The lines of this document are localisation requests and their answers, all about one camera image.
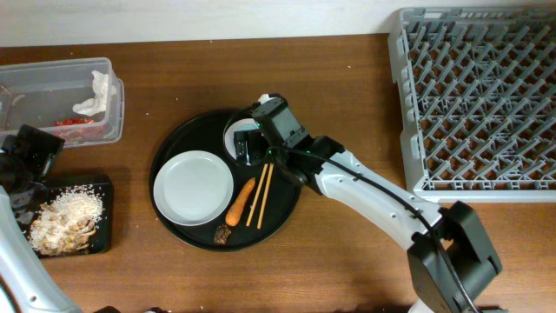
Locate clear plastic waste bin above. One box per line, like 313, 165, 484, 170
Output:
1, 57, 125, 148

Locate white dinner plate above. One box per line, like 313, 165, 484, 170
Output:
153, 150, 234, 227

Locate red snack wrapper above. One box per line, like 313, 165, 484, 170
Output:
53, 118, 104, 142

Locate white tissue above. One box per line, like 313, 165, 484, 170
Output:
72, 70, 117, 117

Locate rice and shell leftovers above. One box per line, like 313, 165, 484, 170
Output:
28, 184, 104, 256

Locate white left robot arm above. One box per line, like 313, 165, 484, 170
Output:
1, 124, 80, 312

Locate brown food scrap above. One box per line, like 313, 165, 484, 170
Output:
214, 224, 231, 245

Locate orange carrot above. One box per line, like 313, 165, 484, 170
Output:
225, 177, 256, 227

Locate black rectangular waste tray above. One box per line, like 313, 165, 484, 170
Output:
10, 174, 114, 258

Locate white small bowl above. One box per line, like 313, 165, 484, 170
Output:
223, 118, 261, 166

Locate grey dishwasher rack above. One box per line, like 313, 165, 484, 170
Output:
387, 5, 555, 203

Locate round black serving tray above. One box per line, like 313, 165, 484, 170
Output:
149, 110, 301, 252

